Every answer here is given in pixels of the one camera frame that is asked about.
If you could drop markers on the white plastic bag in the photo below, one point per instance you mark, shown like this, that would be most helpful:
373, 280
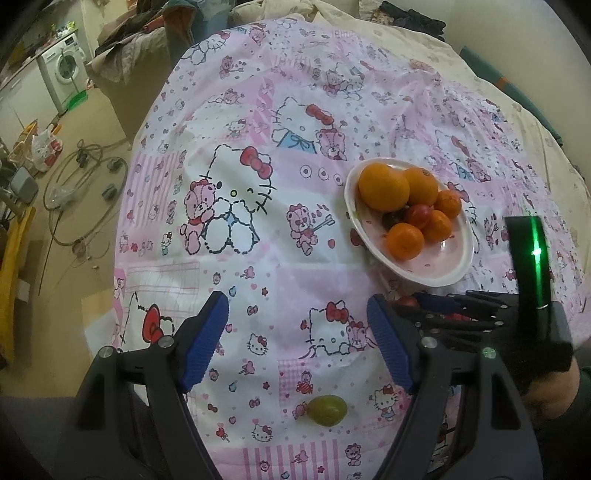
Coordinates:
45, 147

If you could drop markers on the dark grape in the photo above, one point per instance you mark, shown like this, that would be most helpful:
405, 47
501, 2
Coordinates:
392, 219

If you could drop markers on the small tangerine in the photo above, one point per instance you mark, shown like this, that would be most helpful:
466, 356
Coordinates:
405, 241
438, 226
450, 203

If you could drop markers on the green basket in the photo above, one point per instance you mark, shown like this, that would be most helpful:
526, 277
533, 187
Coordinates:
74, 100

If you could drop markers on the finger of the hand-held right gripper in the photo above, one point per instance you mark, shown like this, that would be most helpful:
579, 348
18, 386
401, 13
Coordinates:
443, 302
461, 328

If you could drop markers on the pile of clothes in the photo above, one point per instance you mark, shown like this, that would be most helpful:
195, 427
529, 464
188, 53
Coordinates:
134, 41

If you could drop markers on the medium orange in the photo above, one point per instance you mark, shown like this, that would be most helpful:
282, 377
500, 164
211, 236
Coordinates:
422, 184

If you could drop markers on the cardboard box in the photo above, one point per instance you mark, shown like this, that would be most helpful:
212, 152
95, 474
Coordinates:
134, 106

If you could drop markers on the white washing machine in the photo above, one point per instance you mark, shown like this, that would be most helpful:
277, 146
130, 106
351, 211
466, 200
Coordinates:
62, 69

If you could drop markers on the yellow board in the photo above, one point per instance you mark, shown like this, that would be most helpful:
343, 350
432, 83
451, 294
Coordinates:
14, 286

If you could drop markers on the large orange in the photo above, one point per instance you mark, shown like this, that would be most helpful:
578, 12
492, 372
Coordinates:
383, 185

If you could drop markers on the pink white plate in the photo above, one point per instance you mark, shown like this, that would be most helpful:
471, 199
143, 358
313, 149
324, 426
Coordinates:
443, 263

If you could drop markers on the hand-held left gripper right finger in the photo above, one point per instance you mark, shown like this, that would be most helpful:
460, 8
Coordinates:
388, 339

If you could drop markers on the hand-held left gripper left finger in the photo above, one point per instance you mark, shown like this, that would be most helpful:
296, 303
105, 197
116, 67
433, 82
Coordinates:
205, 344

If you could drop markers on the dark cloth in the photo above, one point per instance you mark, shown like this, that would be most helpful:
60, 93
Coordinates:
411, 14

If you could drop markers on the person's right forearm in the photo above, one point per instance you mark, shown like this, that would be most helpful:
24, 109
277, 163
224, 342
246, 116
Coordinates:
575, 410

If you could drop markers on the grey box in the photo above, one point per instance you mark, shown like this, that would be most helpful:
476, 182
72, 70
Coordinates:
25, 184

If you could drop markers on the pink cartoon printed blanket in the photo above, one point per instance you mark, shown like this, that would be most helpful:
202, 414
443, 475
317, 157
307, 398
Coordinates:
277, 230

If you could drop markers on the person's right hand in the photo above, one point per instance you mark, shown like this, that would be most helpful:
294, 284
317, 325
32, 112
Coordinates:
551, 385

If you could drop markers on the small red fruit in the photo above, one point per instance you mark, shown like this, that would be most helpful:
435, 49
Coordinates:
418, 214

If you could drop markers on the green grape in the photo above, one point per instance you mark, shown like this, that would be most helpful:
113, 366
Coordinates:
327, 410

